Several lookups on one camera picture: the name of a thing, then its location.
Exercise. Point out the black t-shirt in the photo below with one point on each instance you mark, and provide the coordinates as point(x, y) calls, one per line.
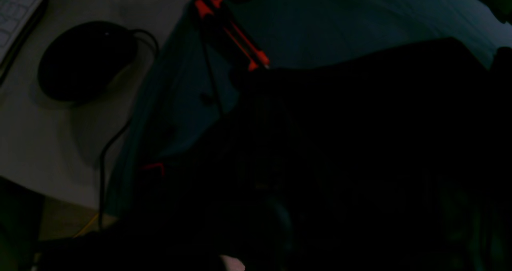
point(399, 160)

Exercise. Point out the white keyboard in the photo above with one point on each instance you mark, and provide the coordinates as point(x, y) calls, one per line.
point(16, 19)

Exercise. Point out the orange black wire stripper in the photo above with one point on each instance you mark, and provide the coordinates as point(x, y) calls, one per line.
point(218, 22)

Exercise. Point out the teal table cloth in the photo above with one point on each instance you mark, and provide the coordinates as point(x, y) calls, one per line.
point(169, 117)

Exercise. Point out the black computer mouse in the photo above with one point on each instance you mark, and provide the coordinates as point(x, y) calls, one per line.
point(80, 63)

